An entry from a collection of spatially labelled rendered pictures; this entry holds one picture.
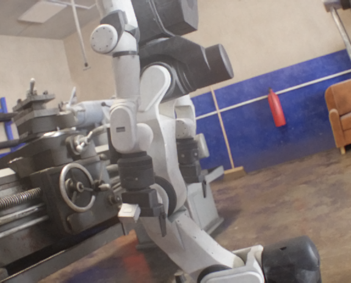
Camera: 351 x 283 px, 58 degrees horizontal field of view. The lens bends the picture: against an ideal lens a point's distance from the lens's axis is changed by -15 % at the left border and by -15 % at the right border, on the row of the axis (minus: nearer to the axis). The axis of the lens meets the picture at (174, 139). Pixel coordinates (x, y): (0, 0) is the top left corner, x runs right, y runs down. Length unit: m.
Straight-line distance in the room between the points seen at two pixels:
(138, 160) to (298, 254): 0.55
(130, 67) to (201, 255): 0.60
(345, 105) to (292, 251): 3.94
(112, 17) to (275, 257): 0.82
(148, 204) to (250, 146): 4.66
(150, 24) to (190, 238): 0.65
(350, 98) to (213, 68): 3.95
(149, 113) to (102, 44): 0.27
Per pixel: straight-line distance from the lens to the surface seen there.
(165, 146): 1.08
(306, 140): 5.36
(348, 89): 4.87
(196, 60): 1.04
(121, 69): 0.90
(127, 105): 0.88
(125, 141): 0.87
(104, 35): 0.91
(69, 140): 1.57
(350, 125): 4.53
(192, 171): 1.32
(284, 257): 1.09
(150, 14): 1.07
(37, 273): 1.36
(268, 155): 5.48
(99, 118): 2.38
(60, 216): 1.49
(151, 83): 1.05
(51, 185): 1.48
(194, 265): 1.15
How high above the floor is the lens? 0.75
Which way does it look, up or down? level
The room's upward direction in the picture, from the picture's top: 17 degrees counter-clockwise
